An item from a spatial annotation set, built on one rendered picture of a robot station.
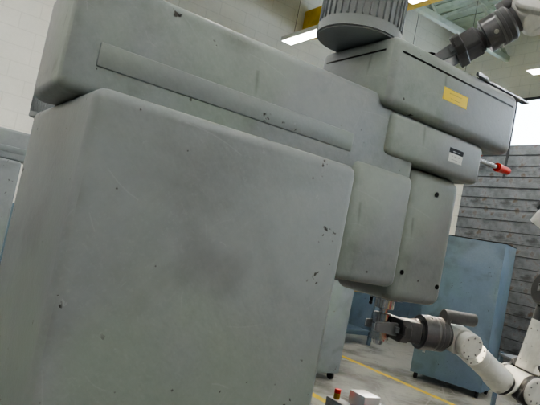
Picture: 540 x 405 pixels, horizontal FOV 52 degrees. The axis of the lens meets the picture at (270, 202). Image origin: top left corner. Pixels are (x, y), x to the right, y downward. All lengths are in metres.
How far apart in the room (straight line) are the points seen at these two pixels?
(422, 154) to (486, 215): 9.19
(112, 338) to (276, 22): 8.61
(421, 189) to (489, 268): 6.08
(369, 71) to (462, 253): 6.31
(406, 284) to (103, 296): 0.77
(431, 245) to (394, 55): 0.46
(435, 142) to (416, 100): 0.12
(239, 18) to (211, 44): 7.92
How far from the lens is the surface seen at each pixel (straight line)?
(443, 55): 1.53
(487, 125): 1.52
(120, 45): 0.97
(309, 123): 1.14
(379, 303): 1.46
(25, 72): 7.71
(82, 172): 0.82
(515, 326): 9.99
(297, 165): 0.97
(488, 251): 7.46
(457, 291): 7.53
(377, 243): 1.26
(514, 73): 11.18
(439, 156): 1.39
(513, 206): 10.27
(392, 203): 1.28
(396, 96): 1.28
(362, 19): 1.31
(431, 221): 1.41
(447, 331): 1.53
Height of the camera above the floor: 1.40
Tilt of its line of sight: 4 degrees up
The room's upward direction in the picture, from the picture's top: 11 degrees clockwise
